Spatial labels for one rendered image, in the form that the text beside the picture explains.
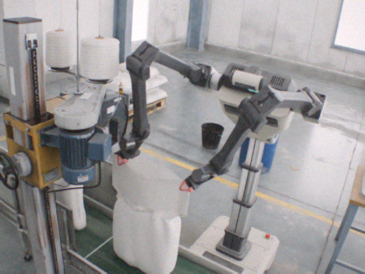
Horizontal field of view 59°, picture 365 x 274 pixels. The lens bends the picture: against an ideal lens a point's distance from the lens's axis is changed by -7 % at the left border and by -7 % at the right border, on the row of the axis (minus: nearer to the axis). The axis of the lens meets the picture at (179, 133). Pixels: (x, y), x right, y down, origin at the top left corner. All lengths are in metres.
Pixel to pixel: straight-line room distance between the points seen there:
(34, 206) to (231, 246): 1.33
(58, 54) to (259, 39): 8.48
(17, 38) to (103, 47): 0.34
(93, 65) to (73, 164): 0.42
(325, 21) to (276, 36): 1.35
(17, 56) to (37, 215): 0.78
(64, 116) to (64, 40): 0.39
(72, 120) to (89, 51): 0.28
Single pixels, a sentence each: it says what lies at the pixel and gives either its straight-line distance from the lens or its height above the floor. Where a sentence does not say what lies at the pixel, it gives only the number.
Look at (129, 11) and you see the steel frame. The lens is 7.49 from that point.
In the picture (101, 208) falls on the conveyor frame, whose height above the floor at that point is 0.40.
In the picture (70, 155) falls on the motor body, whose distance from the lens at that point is 1.46.
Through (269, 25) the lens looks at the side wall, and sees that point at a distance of 9.67.
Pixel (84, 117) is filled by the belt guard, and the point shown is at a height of 1.41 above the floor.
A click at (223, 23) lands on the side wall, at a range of 10.18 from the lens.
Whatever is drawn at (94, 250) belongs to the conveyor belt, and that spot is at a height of 0.38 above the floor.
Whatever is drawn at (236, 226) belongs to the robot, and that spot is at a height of 0.49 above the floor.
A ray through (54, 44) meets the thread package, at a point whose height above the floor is 1.64.
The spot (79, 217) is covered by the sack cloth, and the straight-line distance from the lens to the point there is 2.35.
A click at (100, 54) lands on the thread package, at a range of 1.40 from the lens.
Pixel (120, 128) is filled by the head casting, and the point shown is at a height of 1.15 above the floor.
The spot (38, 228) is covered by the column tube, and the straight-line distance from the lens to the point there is 1.84.
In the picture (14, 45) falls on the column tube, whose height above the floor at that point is 1.66.
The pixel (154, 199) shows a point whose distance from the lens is 1.73.
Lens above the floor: 1.94
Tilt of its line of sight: 25 degrees down
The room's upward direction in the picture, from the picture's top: 6 degrees clockwise
